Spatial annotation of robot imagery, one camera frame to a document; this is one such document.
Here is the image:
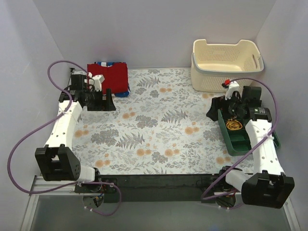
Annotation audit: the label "red garment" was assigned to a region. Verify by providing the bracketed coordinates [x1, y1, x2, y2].
[87, 62, 128, 95]

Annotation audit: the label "blue patterned trousers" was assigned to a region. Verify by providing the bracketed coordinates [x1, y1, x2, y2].
[95, 62, 130, 98]

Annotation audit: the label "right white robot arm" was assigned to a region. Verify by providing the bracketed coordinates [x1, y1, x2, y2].
[206, 83, 295, 208]

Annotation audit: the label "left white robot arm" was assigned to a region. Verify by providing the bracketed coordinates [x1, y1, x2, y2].
[35, 74, 116, 193]

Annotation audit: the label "cream plastic laundry basket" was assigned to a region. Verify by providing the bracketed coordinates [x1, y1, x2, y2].
[191, 39, 264, 93]

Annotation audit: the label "yellow rolled belt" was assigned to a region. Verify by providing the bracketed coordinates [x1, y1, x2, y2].
[226, 120, 243, 131]

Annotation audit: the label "green compartment tray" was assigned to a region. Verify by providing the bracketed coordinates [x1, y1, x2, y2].
[218, 107, 280, 156]

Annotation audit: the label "floral table mat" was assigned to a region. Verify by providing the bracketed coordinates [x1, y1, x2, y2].
[47, 67, 270, 176]

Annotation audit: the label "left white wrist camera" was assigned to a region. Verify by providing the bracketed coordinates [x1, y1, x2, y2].
[89, 75, 105, 91]

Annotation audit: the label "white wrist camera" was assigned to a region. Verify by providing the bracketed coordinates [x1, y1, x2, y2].
[89, 75, 105, 91]
[221, 79, 240, 100]

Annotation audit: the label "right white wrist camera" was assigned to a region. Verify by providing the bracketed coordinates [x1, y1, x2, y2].
[221, 79, 240, 100]

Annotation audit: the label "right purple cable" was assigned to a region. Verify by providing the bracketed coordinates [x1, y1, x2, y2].
[201, 77, 279, 209]

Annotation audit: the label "purple cable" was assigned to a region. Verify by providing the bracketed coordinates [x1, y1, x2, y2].
[7, 60, 122, 216]
[201, 77, 279, 209]

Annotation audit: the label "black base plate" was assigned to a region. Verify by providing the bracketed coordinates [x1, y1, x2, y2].
[74, 174, 232, 203]

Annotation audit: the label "aluminium rail frame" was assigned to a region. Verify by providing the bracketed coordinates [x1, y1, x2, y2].
[30, 175, 289, 200]

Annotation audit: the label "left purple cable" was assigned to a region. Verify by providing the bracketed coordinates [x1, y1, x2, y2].
[7, 60, 122, 216]

